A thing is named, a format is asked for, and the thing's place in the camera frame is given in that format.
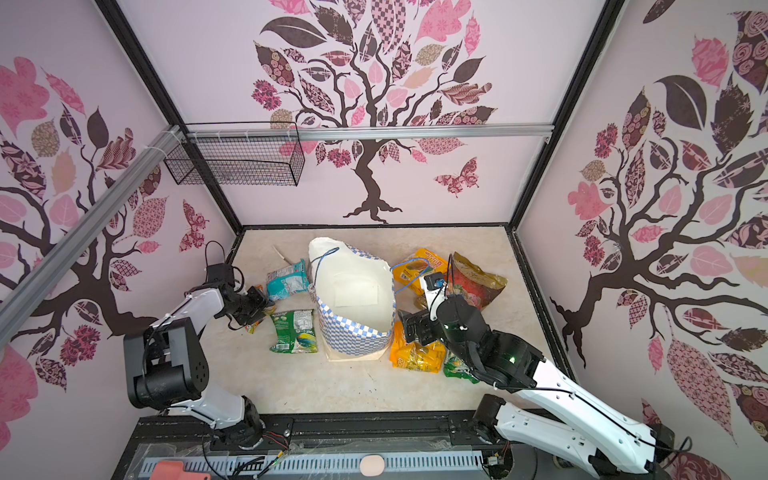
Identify green yellow snack bag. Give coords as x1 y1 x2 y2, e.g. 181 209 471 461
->
442 352 479 384

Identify yellow orange snack bag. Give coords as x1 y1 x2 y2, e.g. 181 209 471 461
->
392 248 448 296

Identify black wire basket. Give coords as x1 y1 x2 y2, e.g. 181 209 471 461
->
164 120 305 187

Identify metal tongs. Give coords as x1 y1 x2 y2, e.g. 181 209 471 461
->
271 245 296 265

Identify teal white snack bag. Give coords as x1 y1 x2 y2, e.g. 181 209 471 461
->
266 260 310 302

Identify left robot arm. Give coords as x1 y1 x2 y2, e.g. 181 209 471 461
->
123 283 271 450

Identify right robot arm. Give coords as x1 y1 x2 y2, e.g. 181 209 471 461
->
399 294 674 479

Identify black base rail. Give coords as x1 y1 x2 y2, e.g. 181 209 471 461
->
111 407 631 480

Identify yellow chips bag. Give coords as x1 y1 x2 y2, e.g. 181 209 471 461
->
389 321 447 374

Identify blue checkered paper bag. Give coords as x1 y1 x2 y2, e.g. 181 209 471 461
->
308 237 396 362

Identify aluminium rail left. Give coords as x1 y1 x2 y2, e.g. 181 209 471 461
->
1 125 182 345

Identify gold candy bag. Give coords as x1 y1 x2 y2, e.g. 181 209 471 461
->
448 252 508 310

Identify grey cable duct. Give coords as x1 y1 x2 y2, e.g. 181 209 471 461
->
177 451 484 478

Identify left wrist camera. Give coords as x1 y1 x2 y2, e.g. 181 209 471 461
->
205 263 235 288

